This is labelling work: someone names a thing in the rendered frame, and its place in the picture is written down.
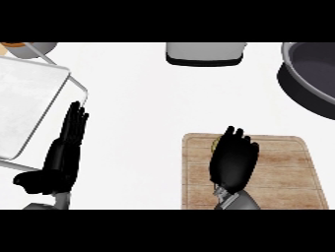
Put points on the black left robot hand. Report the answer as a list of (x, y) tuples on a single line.
[(63, 157)]

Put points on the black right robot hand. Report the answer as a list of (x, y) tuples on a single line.
[(233, 160)]

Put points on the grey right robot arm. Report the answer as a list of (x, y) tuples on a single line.
[(234, 201)]

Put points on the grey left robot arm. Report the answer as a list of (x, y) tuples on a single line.
[(54, 202)]

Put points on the yellow squash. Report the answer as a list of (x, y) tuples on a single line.
[(214, 144)]

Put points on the wooden cutting board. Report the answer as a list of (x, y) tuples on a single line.
[(282, 177)]

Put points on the dark grey pot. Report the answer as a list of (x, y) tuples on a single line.
[(320, 78)]

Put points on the grey bowl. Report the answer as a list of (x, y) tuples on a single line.
[(36, 49)]

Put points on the white tray with metal frame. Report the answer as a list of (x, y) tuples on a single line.
[(15, 105)]

